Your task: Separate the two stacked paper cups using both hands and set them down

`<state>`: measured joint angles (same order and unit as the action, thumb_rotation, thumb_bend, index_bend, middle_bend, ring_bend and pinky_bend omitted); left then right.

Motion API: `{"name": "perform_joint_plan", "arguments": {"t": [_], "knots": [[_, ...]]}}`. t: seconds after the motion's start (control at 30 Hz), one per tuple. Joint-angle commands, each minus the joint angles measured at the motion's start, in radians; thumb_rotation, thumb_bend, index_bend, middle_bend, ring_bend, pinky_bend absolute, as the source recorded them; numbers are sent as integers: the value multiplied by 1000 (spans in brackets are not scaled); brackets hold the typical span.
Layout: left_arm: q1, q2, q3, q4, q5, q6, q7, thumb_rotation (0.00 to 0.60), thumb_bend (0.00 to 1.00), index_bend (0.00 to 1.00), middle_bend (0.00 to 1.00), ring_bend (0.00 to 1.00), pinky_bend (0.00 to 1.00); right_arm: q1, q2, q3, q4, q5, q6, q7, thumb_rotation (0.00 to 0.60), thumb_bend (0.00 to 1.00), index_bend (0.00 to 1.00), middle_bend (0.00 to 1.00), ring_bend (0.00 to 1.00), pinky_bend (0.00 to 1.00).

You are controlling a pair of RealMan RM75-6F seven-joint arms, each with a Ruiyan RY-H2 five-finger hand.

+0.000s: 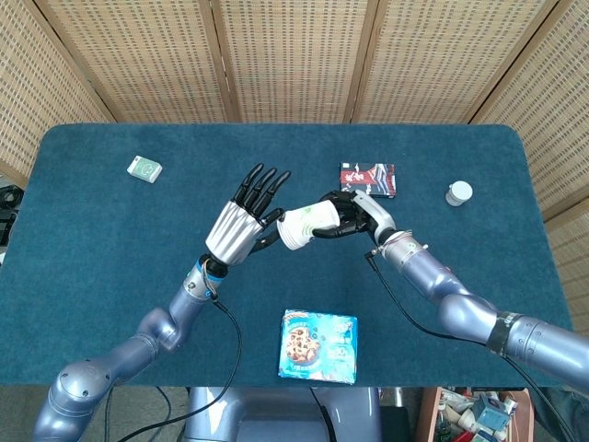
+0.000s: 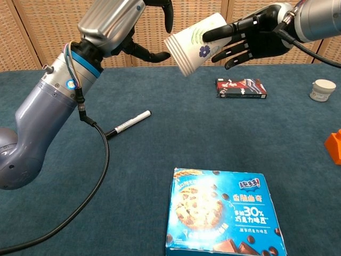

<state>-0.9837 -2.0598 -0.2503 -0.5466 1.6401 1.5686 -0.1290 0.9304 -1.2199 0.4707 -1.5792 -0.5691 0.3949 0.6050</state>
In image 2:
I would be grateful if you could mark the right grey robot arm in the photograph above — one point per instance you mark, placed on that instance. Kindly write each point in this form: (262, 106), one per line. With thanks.
(317, 18)

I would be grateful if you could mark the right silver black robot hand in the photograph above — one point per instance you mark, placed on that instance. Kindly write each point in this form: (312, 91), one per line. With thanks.
(266, 40)

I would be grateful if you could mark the orange plastic block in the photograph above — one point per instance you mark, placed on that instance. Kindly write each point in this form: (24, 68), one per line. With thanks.
(334, 146)

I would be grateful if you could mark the blue cookie box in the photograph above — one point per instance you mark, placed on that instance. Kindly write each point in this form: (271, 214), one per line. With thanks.
(221, 213)

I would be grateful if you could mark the small white jar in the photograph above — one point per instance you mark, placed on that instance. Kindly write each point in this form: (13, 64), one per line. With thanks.
(323, 90)

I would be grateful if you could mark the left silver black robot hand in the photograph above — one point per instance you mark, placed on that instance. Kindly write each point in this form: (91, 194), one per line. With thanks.
(109, 24)

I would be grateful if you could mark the black red patterned box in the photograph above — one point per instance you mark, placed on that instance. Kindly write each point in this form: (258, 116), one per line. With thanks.
(239, 89)

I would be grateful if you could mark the white floral paper cup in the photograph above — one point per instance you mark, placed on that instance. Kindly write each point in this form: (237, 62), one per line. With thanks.
(189, 45)

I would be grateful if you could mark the dark teal carpet mat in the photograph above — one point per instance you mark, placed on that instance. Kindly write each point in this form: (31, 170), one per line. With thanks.
(186, 133)

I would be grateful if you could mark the white black marker pen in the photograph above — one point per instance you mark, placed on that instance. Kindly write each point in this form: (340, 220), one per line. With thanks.
(130, 123)

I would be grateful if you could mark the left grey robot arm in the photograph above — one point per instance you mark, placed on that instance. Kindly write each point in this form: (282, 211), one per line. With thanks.
(45, 112)

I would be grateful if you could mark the woven rattan screen panel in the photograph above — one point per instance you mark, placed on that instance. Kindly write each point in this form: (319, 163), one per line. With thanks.
(13, 34)
(58, 26)
(186, 16)
(239, 10)
(331, 50)

